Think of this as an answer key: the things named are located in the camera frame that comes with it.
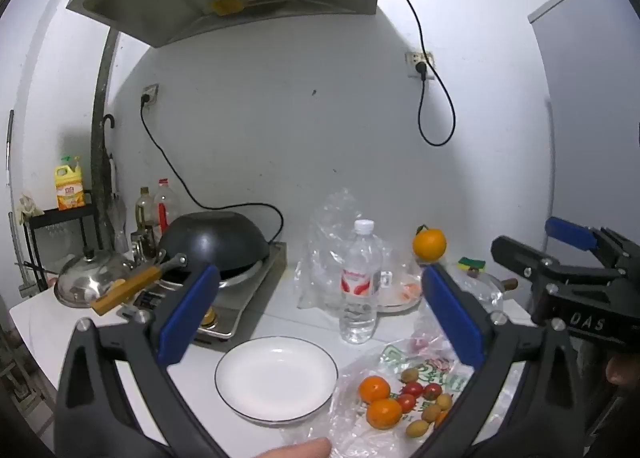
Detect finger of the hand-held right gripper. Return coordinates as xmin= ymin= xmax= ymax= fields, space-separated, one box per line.
xmin=490 ymin=235 xmax=618 ymax=291
xmin=544 ymin=216 xmax=640 ymax=270

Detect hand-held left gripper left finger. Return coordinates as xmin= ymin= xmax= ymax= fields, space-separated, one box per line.
xmin=54 ymin=263 xmax=232 ymax=458

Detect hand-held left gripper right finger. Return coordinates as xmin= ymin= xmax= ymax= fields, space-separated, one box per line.
xmin=414 ymin=262 xmax=587 ymax=458

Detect green printed plastic bag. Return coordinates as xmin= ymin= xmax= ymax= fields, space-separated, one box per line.
xmin=280 ymin=325 xmax=506 ymax=458

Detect white plate with black rim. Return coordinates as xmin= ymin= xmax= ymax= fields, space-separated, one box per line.
xmin=215 ymin=336 xmax=339 ymax=424

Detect person's right hand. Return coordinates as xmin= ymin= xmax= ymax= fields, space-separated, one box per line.
xmin=606 ymin=353 xmax=640 ymax=389

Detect person's left hand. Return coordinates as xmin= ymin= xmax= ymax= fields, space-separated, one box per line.
xmin=259 ymin=438 xmax=332 ymax=458

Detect silver induction cooker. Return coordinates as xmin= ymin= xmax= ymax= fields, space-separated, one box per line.
xmin=117 ymin=241 xmax=288 ymax=341

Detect orange with green leaf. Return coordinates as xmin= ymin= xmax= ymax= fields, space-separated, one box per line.
xmin=412 ymin=224 xmax=447 ymax=261

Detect clear water bottle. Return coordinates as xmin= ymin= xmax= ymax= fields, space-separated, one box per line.
xmin=340 ymin=219 xmax=385 ymax=345

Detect steel pot lid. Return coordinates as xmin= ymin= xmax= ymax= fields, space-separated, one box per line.
xmin=54 ymin=247 xmax=136 ymax=309

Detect clear bottle with red label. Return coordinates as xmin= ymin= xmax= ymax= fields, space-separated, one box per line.
xmin=152 ymin=179 xmax=181 ymax=236

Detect dark oil bottle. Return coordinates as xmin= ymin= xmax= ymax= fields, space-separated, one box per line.
xmin=135 ymin=187 xmax=156 ymax=239

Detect large clear plastic bag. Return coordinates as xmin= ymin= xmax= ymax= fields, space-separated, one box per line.
xmin=295 ymin=188 xmax=426 ymax=311

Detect white door panel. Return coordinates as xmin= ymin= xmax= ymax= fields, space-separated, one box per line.
xmin=527 ymin=0 xmax=640 ymax=259

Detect black metal rack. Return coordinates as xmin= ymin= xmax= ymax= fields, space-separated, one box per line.
xmin=27 ymin=188 xmax=103 ymax=284

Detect black umbrella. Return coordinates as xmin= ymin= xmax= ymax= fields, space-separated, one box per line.
xmin=97 ymin=113 xmax=118 ymax=249

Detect yellow detergent bottle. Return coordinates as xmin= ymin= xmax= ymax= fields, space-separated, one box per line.
xmin=54 ymin=155 xmax=87 ymax=211

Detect cream rubber gloves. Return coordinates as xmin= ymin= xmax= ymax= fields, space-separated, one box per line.
xmin=17 ymin=194 xmax=45 ymax=225

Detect grey vertical pipe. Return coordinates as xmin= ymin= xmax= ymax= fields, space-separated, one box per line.
xmin=90 ymin=31 xmax=121 ymax=249

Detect grey metal bar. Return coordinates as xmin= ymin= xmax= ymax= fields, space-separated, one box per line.
xmin=5 ymin=110 xmax=16 ymax=219

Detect black wok with wooden handle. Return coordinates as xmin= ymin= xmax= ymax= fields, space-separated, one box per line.
xmin=91 ymin=211 xmax=273 ymax=316

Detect black range hood cable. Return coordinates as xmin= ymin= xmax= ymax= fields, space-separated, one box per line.
xmin=382 ymin=0 xmax=457 ymax=147

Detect black induction cooker cable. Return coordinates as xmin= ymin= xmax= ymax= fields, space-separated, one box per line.
xmin=140 ymin=93 xmax=285 ymax=244

